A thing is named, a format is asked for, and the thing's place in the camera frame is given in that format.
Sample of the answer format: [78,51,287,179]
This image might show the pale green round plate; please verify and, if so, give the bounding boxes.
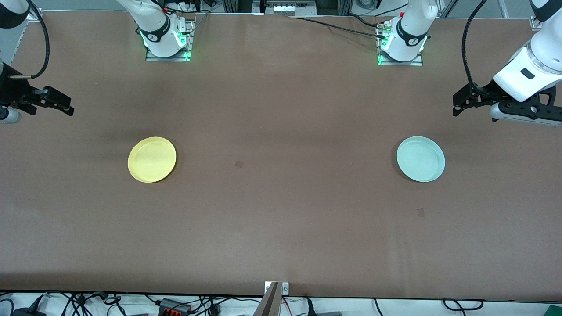
[396,136,446,183]

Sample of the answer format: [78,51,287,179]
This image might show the yellow round plate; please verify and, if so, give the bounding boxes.
[127,136,177,183]

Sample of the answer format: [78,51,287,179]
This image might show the white rack device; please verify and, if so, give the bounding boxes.
[272,2,317,16]

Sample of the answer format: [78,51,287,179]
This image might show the black red power box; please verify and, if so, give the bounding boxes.
[159,298,193,316]

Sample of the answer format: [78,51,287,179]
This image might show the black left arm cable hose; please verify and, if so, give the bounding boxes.
[461,0,489,95]

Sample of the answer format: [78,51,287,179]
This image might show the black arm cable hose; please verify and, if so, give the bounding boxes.
[461,0,489,95]
[8,0,50,80]

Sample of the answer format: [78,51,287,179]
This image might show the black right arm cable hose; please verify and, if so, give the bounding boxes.
[8,0,50,80]

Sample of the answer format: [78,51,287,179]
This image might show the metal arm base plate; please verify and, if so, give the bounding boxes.
[377,22,424,67]
[145,19,194,62]

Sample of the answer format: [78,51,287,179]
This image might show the short black table cable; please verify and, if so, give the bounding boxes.
[346,13,380,28]

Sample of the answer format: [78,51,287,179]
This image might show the long black table cable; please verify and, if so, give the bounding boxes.
[291,16,388,39]

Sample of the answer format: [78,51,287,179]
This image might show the aluminium rack frame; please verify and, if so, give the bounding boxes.
[221,0,353,16]

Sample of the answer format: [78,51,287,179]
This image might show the looped black floor cable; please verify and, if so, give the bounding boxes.
[443,298,485,312]

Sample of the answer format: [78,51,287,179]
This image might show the small metal bracket plate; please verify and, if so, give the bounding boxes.
[264,281,290,295]

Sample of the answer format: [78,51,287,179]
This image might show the aluminium camera mount beam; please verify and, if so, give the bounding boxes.
[253,282,282,316]

